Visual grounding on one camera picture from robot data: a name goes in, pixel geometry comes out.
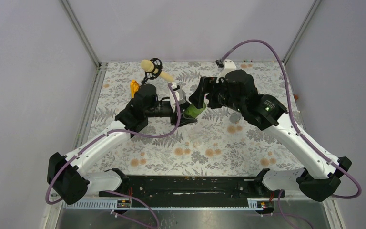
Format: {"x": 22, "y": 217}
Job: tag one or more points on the black tripod microphone stand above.
{"x": 152, "y": 69}

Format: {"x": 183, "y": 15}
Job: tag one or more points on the grey cylinder tube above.
{"x": 235, "y": 117}

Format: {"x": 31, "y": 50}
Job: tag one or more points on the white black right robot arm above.
{"x": 320, "y": 177}

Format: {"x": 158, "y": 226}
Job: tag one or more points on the green pill bottle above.
{"x": 193, "y": 112}

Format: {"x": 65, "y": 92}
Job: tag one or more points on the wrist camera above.
{"x": 225, "y": 67}
{"x": 177, "y": 96}

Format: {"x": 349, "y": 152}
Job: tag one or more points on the yellow toy block piece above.
{"x": 134, "y": 87}

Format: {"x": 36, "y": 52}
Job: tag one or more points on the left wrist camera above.
{"x": 177, "y": 96}

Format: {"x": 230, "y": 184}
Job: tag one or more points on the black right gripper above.
{"x": 206, "y": 84}

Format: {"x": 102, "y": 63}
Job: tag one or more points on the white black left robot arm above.
{"x": 68, "y": 176}

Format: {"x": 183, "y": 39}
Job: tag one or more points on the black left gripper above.
{"x": 184, "y": 120}

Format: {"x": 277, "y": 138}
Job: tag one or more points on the cream microphone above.
{"x": 166, "y": 76}

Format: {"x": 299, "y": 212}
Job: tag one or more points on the floral patterned table mat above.
{"x": 213, "y": 146}

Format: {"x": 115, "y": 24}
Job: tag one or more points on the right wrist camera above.
{"x": 225, "y": 67}

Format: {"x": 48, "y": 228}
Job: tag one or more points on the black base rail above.
{"x": 193, "y": 191}

